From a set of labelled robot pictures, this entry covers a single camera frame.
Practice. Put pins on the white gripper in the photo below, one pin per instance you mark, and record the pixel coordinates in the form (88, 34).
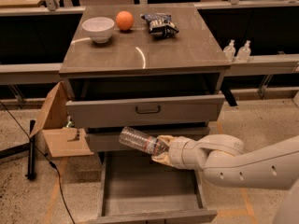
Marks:
(177, 152)

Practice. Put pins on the clear plastic water bottle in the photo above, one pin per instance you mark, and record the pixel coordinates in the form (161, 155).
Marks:
(142, 141)

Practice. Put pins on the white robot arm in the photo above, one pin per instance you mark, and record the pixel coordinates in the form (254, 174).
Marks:
(224, 163)

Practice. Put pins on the bottom grey open drawer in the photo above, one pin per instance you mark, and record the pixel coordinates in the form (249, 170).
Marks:
(136, 190)

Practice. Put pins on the middle grey drawer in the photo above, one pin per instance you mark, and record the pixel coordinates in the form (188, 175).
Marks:
(107, 139)

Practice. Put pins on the top grey drawer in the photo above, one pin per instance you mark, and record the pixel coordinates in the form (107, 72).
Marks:
(145, 111)

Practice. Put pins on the grey drawer cabinet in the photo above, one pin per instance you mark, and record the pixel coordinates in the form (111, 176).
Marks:
(138, 65)

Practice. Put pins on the green bottle in box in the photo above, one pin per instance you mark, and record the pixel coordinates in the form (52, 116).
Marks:
(69, 123)

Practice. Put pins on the left clear pump bottle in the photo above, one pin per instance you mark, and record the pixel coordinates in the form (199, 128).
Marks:
(229, 51)

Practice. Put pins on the clear pump bottle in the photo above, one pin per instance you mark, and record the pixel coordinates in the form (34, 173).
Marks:
(244, 53)
(229, 51)

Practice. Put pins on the right clear pump bottle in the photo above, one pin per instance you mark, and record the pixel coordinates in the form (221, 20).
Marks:
(244, 53)

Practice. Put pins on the brown cardboard box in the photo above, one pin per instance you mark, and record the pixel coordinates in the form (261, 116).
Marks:
(51, 122)

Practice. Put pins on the dark blue chip bag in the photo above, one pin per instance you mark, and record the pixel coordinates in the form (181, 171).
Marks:
(160, 25)

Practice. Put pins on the orange fruit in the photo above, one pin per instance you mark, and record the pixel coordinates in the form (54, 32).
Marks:
(125, 20)

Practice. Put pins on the white ceramic bowl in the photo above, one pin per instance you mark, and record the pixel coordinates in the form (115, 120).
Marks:
(99, 29)

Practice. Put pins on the black stand leg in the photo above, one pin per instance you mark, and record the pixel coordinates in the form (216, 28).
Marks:
(28, 148)

